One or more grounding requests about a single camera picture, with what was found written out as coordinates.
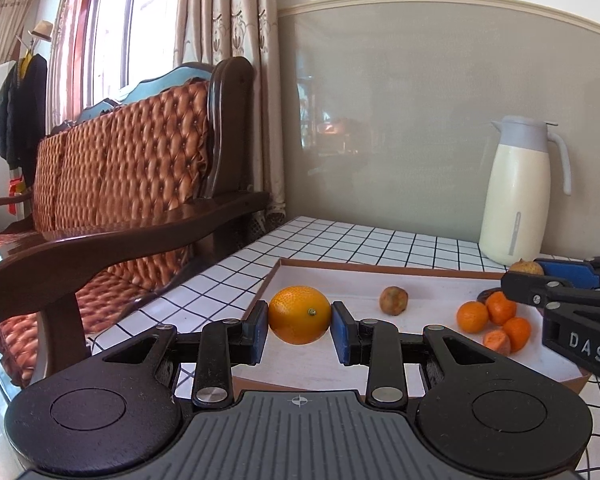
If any beige straw hat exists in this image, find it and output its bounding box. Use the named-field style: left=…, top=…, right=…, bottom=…
left=27, top=20, right=55, bottom=41

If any wooden sofa with orange cushions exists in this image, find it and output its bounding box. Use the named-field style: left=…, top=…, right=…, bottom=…
left=0, top=56, right=271, bottom=391

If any beige embroidered curtain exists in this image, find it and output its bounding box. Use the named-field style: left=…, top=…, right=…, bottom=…
left=172, top=0, right=287, bottom=238

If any black hanging jacket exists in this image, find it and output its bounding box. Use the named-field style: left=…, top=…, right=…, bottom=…
left=0, top=52, right=49, bottom=187

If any shallow brown cardboard box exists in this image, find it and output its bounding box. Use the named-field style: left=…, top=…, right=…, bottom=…
left=230, top=258, right=592, bottom=398

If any orange mandarin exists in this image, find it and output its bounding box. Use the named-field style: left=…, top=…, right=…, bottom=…
left=502, top=316, right=532, bottom=354
left=456, top=300, right=490, bottom=335
left=485, top=290, right=518, bottom=326
left=268, top=285, right=333, bottom=346

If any cream thermos jug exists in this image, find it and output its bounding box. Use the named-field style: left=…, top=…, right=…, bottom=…
left=479, top=115, right=572, bottom=267

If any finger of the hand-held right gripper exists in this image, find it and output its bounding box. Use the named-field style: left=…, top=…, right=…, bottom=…
left=501, top=272, right=600, bottom=317
left=535, top=255, right=600, bottom=292

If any white black-checked tablecloth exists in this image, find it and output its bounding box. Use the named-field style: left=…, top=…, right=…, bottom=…
left=82, top=216, right=600, bottom=466

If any bright orange carrot chunk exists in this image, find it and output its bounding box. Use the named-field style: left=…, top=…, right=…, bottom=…
left=482, top=329, right=512, bottom=356

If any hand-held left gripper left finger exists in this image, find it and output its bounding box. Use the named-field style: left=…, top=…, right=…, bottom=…
left=100, top=300, right=270, bottom=410

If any brown pleated curtain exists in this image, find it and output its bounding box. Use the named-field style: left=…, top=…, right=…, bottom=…
left=0, top=0, right=49, bottom=73

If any brown wrinkled fruit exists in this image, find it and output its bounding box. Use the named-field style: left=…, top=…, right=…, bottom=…
left=378, top=285, right=409, bottom=316

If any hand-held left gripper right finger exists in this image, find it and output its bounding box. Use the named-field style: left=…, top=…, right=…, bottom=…
left=329, top=301, right=501, bottom=409

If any window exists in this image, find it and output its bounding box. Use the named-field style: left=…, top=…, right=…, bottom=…
left=72, top=0, right=191, bottom=106

